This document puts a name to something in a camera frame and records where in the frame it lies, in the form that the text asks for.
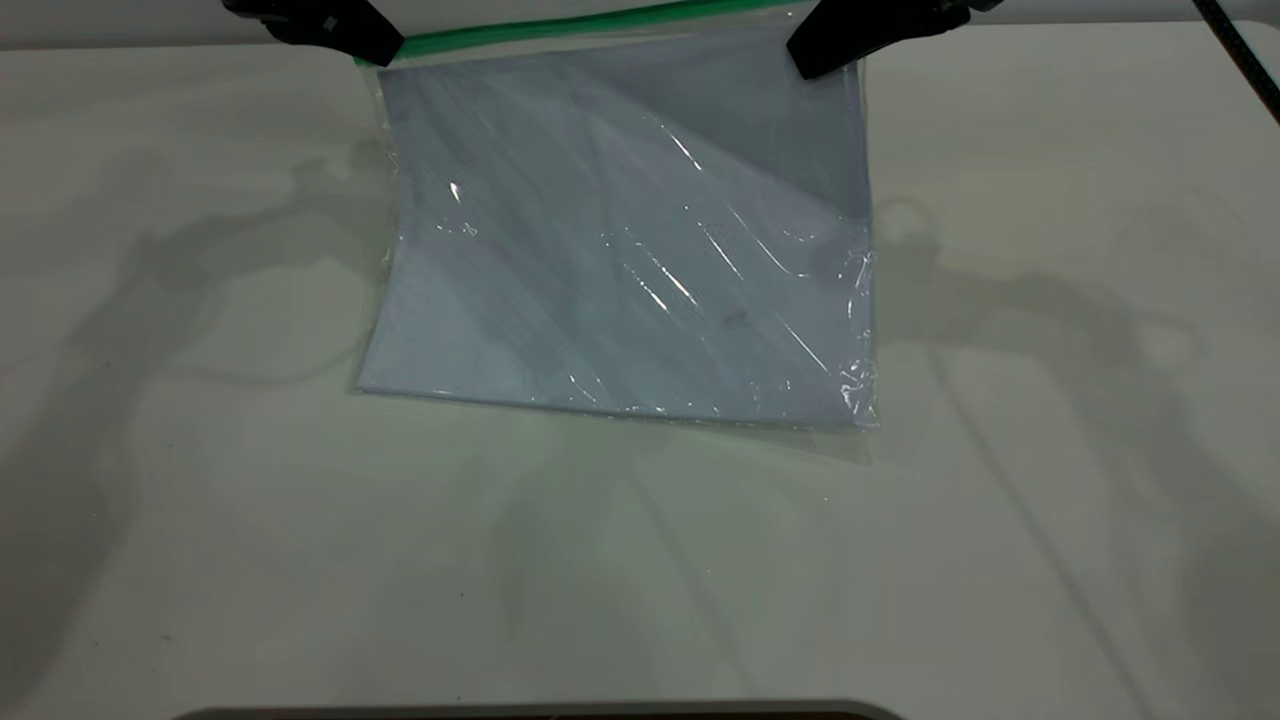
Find black cable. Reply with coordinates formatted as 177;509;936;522
1195;0;1280;126

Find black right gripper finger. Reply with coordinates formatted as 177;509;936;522
785;0;1001;81

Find clear bag with green zipper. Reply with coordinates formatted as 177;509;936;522
352;0;881;433

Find white paper sheets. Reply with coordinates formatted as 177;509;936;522
358;30;873;426

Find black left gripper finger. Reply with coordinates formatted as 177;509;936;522
222;0;406;68

